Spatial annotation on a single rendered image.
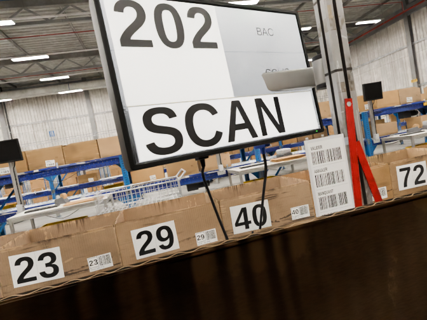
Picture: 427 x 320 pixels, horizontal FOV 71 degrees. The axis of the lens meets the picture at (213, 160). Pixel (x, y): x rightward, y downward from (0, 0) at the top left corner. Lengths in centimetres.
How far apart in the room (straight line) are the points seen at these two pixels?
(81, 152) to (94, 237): 464
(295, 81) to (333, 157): 20
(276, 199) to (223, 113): 71
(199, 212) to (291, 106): 60
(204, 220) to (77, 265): 47
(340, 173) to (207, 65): 33
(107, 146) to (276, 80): 513
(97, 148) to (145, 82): 521
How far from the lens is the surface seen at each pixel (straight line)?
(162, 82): 54
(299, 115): 72
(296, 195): 127
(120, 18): 57
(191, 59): 58
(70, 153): 579
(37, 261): 123
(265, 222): 123
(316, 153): 60
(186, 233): 116
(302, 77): 72
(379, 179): 149
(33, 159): 597
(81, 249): 119
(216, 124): 57
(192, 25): 62
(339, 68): 66
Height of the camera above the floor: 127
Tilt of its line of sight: 3 degrees down
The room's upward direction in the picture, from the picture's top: 10 degrees counter-clockwise
